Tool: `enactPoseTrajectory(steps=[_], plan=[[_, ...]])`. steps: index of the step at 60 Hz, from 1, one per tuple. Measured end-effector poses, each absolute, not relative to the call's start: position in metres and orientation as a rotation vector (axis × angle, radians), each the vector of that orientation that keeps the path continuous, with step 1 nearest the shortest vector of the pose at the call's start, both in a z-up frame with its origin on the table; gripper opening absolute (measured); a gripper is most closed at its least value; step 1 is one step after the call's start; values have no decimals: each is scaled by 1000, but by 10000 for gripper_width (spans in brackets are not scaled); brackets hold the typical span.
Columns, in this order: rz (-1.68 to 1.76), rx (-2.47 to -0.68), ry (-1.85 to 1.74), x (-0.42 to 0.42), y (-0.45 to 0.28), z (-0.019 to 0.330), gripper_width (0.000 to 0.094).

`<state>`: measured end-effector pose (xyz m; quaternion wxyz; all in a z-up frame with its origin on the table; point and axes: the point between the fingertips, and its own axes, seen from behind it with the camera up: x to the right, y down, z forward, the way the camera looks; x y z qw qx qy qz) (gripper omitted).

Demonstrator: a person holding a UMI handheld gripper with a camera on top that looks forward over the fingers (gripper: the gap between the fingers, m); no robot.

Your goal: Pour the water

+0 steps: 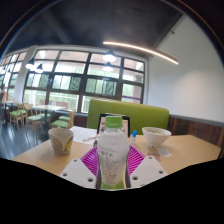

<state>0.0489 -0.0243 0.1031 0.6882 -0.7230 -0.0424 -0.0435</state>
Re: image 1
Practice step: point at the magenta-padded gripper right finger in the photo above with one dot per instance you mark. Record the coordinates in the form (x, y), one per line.
(148, 171)

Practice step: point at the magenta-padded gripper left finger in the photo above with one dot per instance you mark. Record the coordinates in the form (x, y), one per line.
(77, 173)

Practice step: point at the green-capped clear drink bottle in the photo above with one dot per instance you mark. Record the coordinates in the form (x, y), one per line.
(112, 153)

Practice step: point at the small white paper slip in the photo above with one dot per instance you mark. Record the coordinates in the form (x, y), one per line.
(164, 152)

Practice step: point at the patterned paper cup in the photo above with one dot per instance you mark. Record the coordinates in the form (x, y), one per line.
(60, 141)

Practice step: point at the white ceramic bowl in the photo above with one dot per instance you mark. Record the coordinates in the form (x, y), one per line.
(156, 136)

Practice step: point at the small blue-capped white bottle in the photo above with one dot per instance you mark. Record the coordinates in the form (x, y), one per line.
(134, 137)

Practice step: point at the white printed paper sheet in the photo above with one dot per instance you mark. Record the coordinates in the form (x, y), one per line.
(82, 134)

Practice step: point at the dark-framed menu stand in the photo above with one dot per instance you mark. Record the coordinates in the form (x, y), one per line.
(101, 124)

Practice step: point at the green upholstered bench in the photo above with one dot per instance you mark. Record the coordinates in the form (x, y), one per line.
(146, 116)

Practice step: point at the green-seated wooden chairs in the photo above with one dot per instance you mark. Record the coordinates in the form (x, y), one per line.
(33, 118)

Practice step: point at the light wooden dining table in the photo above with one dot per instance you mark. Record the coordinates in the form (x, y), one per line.
(48, 108)

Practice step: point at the dark pendant ceiling lamps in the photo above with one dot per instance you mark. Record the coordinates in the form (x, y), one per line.
(109, 57)

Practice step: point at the long linear ceiling light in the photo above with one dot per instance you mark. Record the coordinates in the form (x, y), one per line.
(143, 49)

